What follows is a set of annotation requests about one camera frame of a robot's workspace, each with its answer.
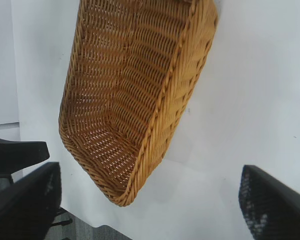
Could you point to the woven wicker basket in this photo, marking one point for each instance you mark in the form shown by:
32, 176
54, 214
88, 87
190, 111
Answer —
120, 100

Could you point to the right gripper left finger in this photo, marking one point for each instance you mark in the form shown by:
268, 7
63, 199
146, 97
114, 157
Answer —
22, 212

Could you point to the black chair base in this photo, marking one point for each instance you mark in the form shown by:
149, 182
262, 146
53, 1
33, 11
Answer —
62, 220

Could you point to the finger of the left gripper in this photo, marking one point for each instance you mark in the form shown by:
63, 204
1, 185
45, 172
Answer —
17, 155

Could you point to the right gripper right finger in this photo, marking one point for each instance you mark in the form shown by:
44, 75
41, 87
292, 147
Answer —
280, 210

